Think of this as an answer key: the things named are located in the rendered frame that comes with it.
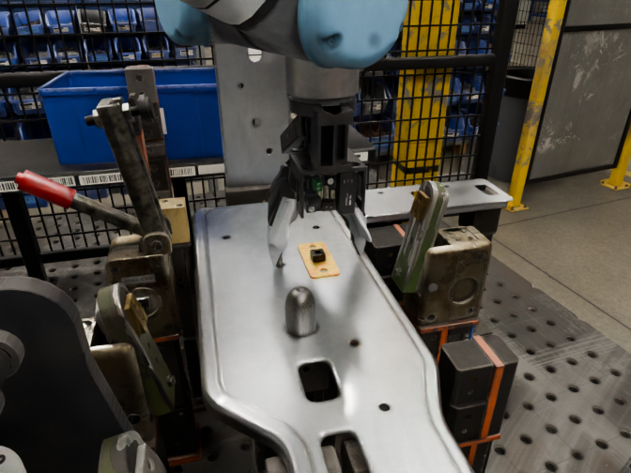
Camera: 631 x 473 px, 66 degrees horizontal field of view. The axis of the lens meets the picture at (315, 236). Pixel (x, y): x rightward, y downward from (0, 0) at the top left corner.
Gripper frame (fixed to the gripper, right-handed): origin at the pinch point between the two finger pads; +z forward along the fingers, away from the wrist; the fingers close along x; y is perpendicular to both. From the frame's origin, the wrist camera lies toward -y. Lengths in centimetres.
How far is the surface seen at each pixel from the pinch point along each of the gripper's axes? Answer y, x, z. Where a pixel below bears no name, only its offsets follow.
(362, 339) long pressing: 15.9, 0.9, 1.3
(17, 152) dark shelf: -46, -46, -2
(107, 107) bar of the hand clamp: 1.7, -21.2, -19.9
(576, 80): -197, 204, 23
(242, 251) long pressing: -4.7, -9.0, 1.3
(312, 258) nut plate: 0.3, -0.7, 0.7
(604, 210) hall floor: -174, 230, 99
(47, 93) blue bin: -37, -36, -14
